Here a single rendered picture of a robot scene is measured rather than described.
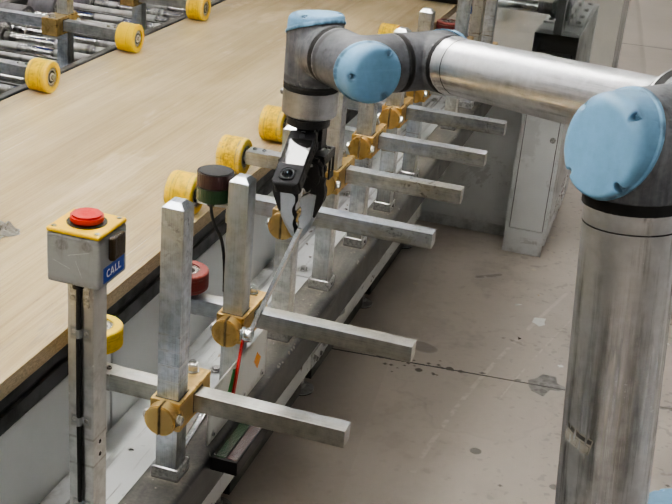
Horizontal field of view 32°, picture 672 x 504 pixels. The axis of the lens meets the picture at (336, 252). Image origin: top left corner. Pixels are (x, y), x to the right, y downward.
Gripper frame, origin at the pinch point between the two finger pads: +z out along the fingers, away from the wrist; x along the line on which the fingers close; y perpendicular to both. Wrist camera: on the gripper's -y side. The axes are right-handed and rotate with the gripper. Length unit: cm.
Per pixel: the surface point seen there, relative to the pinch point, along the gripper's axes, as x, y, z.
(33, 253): 45.5, -7.0, 10.6
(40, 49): 133, 142, 20
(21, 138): 79, 45, 11
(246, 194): 6.4, -7.2, -8.2
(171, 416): 5.9, -34.8, 17.4
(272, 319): 2.1, -3.0, 15.2
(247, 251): 6.1, -6.2, 2.1
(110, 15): 136, 194, 19
